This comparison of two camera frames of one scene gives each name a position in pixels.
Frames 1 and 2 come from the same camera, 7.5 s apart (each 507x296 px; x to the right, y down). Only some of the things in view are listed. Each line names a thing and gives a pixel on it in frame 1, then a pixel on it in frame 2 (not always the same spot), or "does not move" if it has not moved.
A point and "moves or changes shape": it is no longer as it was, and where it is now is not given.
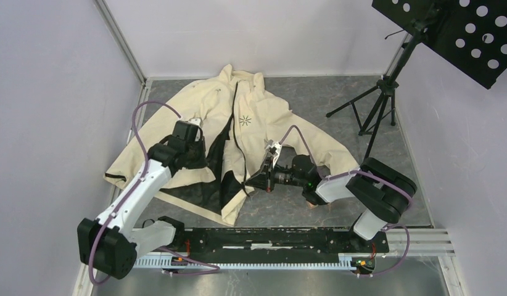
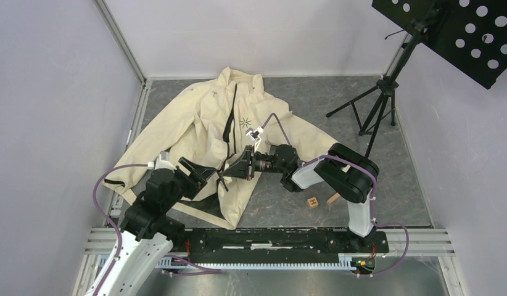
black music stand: (476, 36) does not move
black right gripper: (266, 179) -> (241, 168)
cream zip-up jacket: (243, 129) moves or changes shape
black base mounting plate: (343, 240) does not move
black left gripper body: (196, 158) -> (188, 185)
